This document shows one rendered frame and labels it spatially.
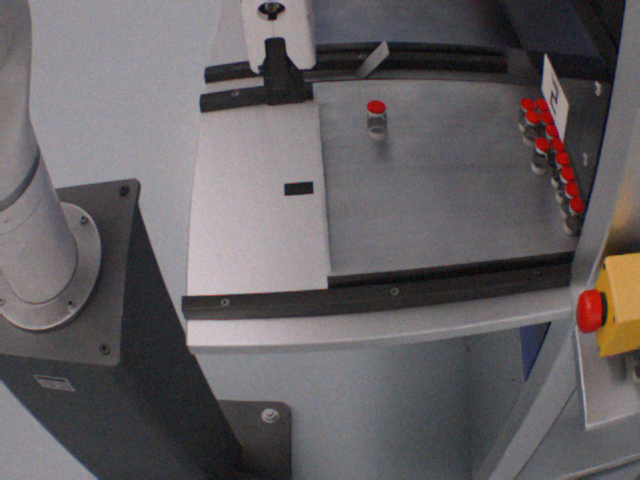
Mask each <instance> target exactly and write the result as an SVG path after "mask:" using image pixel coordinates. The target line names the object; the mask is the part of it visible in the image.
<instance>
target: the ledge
mask: <svg viewBox="0 0 640 480"><path fill-rule="evenodd" d="M572 344H573V353H574V362H575V371H576V381H577V392H578V403H579V415H580V429H581V433H585V432H588V431H592V430H595V429H599V428H602V427H606V426H609V425H613V424H616V423H619V422H623V421H626V420H629V419H633V418H636V417H639V416H640V383H636V382H635V381H634V380H633V378H632V372H633V370H634V368H635V367H636V366H634V365H632V364H631V362H630V354H631V352H632V350H630V351H626V352H622V353H618V354H614V355H610V356H606V357H600V356H599V353H598V346H597V338H596V332H592V333H587V334H584V333H582V332H580V330H579V328H578V326H576V327H575V328H574V331H573V333H572Z"/></svg>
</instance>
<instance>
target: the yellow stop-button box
mask: <svg viewBox="0 0 640 480"><path fill-rule="evenodd" d="M594 289H597V290H598V292H599V294H600V297H601V302H602V318H601V324H600V327H599V329H598V330H597V331H596V338H597V346H598V353H599V356H600V357H606V356H610V355H614V354H618V353H622V352H626V351H630V350H634V349H636V348H639V349H640V253H632V254H624V255H616V256H608V257H606V259H605V261H604V263H603V266H602V269H601V271H600V274H599V277H598V279H597V282H596V285H595V287H594Z"/></svg>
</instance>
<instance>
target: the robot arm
mask: <svg viewBox="0 0 640 480"><path fill-rule="evenodd" d="M241 6H242V15H243V23H244V30H245V38H246V44H247V51H248V56H249V62H250V66H251V69H252V70H253V71H254V72H256V73H258V74H259V72H260V71H262V68H263V83H264V91H265V99H266V104H267V105H268V106H277V105H287V104H298V103H304V102H305V101H306V96H305V81H304V71H303V69H311V68H312V67H313V66H314V65H315V63H316V46H315V29H314V17H313V9H312V0H241ZM31 62H32V18H31V10H30V5H29V1H28V0H0V312H1V313H2V315H3V316H4V317H5V318H6V319H7V320H8V321H9V322H10V323H11V324H12V325H14V326H15V327H17V328H19V329H21V330H23V331H26V332H31V333H47V332H51V331H55V330H57V329H60V328H62V327H64V326H66V325H67V324H69V323H70V322H72V321H73V320H74V319H75V318H76V317H77V316H78V315H80V314H81V313H82V312H83V310H84V309H85V308H86V306H87V305H88V304H89V302H90V301H91V299H92V297H93V295H94V293H95V291H96V289H97V286H98V283H99V280H100V277H101V272H102V267H103V249H102V242H101V239H100V235H99V232H98V230H97V228H96V226H95V224H94V222H93V220H92V219H91V217H90V216H89V215H88V214H87V213H86V212H85V211H83V210H82V209H81V208H79V207H77V206H75V205H73V204H68V203H63V202H61V203H60V202H59V199H58V196H57V194H56V191H55V188H54V186H53V183H52V180H51V177H50V175H49V172H48V169H47V166H46V163H45V160H44V158H43V155H42V152H41V149H40V146H39V144H38V140H37V137H36V134H35V131H34V128H33V126H32V123H31V119H30V111H29V97H30V79H31Z"/></svg>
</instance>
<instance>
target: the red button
mask: <svg viewBox="0 0 640 480"><path fill-rule="evenodd" d="M601 318H602V302H601V297H600V294H599V292H598V290H597V289H591V290H585V291H583V292H582V293H581V294H580V296H579V298H578V302H577V306H576V321H577V325H578V328H579V330H580V332H582V333H584V334H587V333H592V332H596V331H597V330H598V329H599V327H600V324H601Z"/></svg>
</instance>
